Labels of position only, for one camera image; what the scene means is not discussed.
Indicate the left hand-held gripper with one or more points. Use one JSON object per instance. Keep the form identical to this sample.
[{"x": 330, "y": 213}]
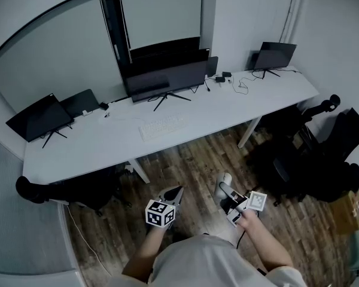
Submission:
[{"x": 160, "y": 214}]

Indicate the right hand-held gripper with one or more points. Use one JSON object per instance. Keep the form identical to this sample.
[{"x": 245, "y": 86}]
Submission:
[{"x": 245, "y": 203}]

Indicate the white computer mouse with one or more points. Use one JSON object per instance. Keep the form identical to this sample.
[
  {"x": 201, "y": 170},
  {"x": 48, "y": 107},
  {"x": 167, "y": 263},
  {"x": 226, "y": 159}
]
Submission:
[{"x": 226, "y": 177}]

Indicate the white keyboard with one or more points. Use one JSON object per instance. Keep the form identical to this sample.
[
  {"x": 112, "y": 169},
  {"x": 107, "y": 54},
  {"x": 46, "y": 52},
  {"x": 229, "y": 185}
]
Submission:
[{"x": 163, "y": 127}]

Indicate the person's right forearm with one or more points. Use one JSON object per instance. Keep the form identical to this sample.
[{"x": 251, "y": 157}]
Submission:
[{"x": 269, "y": 247}]

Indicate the person's left forearm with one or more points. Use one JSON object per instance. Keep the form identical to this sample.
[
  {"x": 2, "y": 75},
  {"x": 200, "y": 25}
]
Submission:
[{"x": 143, "y": 256}]

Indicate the person's right hand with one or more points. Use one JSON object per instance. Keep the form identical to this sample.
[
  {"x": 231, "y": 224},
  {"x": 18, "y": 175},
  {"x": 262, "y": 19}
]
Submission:
[{"x": 247, "y": 219}]

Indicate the white desk leg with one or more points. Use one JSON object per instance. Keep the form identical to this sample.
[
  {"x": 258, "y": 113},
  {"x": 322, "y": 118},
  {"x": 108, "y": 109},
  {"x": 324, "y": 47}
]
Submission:
[
  {"x": 139, "y": 169},
  {"x": 249, "y": 131}
]

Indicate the person's white shirt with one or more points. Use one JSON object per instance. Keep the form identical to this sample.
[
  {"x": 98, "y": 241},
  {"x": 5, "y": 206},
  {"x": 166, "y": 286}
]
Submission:
[{"x": 203, "y": 265}]

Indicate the small white adapter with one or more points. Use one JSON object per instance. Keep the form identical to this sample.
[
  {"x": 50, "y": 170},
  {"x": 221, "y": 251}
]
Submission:
[{"x": 106, "y": 114}]

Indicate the black office chair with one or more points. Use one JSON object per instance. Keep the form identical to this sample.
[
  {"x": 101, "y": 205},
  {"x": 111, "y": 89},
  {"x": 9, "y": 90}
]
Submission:
[
  {"x": 63, "y": 191},
  {"x": 326, "y": 154}
]

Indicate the black power adapter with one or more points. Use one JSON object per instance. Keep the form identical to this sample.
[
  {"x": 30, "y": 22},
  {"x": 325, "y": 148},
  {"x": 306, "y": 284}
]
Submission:
[
  {"x": 226, "y": 74},
  {"x": 103, "y": 106},
  {"x": 220, "y": 79}
]

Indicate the large black monitor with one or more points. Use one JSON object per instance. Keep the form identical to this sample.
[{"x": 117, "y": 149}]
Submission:
[{"x": 167, "y": 81}]

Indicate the black rounded panel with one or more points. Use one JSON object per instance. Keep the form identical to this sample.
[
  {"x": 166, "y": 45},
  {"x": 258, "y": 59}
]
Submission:
[{"x": 213, "y": 65}]

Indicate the brown cardboard box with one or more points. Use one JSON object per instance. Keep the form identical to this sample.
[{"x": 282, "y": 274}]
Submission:
[{"x": 348, "y": 212}]

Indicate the black flat panel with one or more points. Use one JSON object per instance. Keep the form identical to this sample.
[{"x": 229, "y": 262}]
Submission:
[{"x": 81, "y": 101}]

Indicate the black window frame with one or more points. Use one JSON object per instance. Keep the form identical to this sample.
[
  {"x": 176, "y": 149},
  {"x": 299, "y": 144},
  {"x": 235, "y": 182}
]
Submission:
[{"x": 112, "y": 28}]

